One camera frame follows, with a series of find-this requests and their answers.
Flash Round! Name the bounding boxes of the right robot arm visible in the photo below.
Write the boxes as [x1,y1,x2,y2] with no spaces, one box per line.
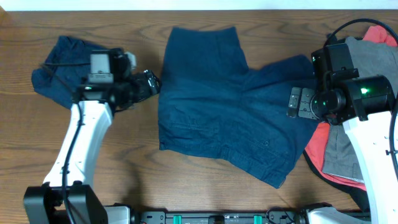
[287,43,397,223]

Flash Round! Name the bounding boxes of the folded dark navy garment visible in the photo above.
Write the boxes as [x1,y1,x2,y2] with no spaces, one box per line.
[31,35,125,110]

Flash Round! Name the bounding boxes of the grey shorts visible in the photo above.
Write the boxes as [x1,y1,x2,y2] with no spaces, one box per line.
[322,37,397,183]

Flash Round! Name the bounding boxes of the blue denim shorts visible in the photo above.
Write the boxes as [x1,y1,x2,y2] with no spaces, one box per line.
[158,27,318,188]

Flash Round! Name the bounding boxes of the black garment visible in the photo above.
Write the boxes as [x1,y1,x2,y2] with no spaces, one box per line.
[303,34,371,213]

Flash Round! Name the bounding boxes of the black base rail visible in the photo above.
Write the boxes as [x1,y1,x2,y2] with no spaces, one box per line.
[105,203,371,224]

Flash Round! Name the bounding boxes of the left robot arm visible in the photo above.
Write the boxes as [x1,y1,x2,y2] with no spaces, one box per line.
[23,49,160,223]

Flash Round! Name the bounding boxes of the red garment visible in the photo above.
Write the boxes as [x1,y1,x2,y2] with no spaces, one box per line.
[305,26,397,190]

